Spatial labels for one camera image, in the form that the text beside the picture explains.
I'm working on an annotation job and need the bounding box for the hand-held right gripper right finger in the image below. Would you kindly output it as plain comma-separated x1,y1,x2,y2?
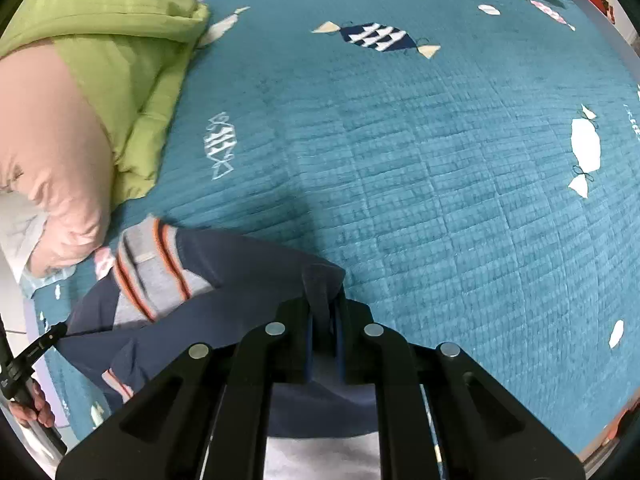
334,291,586,480

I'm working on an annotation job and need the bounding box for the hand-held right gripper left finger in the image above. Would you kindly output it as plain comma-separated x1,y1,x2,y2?
55,300,316,480

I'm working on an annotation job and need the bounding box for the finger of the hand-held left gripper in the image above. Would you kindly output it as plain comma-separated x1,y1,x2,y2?
14,323,69,362

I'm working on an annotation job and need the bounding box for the grey and navy jacket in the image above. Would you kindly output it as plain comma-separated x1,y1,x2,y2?
59,214,381,441

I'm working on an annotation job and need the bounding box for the person's left hand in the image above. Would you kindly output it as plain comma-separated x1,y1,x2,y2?
10,381,57,429

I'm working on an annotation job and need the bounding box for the white pillow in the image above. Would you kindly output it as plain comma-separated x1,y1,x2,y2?
0,192,49,284

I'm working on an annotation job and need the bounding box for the teal printed quilted blanket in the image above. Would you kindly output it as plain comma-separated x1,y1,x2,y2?
30,0,640,461

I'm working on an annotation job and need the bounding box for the pink pillow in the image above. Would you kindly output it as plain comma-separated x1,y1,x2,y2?
0,37,119,279

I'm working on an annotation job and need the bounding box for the green pillow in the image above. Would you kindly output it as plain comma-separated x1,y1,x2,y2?
0,0,212,206

